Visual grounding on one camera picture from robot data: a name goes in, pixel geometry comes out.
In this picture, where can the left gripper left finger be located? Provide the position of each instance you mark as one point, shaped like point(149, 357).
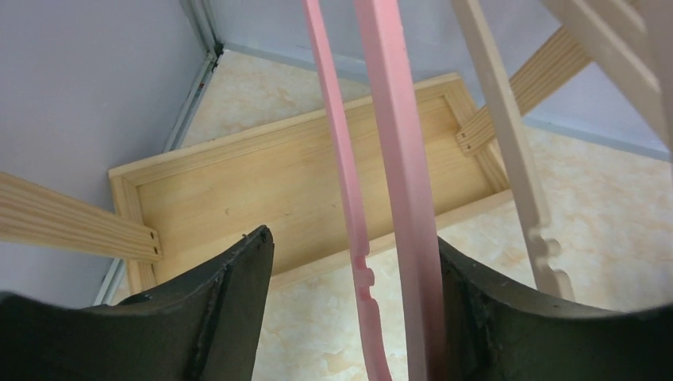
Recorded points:
point(205, 324)

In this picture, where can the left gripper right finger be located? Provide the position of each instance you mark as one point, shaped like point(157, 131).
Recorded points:
point(500, 329)

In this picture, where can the beige plastic hanger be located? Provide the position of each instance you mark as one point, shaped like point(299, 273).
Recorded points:
point(532, 207)

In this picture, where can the pink plastic hanger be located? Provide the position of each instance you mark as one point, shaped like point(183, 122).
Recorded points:
point(409, 189)

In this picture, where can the wooden hanger rack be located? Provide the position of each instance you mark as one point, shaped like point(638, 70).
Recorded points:
point(177, 210)

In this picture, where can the aluminium rail frame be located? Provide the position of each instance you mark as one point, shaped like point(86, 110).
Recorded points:
point(173, 131)

